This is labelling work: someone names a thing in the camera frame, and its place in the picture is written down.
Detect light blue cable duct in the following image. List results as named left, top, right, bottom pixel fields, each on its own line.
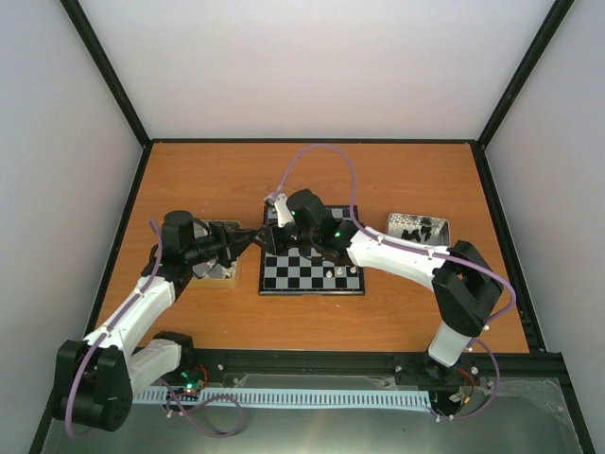
left=131, top=387, right=432, bottom=410

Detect black aluminium frame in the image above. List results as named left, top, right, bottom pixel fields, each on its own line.
left=27, top=0, right=596, bottom=454

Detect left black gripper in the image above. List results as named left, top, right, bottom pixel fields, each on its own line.
left=186, top=221, right=254, bottom=270

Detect clear tray of black pieces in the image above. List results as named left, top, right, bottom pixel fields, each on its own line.
left=387, top=213, right=451, bottom=246

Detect black and white chessboard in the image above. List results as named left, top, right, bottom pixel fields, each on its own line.
left=257, top=204, right=367, bottom=297

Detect green lit circuit board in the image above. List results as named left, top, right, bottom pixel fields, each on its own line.
left=180, top=364, right=209, bottom=394

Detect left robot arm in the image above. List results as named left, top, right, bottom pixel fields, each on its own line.
left=50, top=210, right=258, bottom=439

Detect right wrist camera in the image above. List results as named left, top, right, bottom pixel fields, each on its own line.
left=264, top=192, right=294, bottom=228

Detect tan tray of white pieces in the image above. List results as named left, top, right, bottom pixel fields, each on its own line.
left=189, top=218, right=242, bottom=288

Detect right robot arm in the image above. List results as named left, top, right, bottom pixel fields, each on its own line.
left=258, top=189, right=503, bottom=382

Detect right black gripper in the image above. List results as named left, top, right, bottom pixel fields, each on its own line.
left=249, top=222, right=317, bottom=256

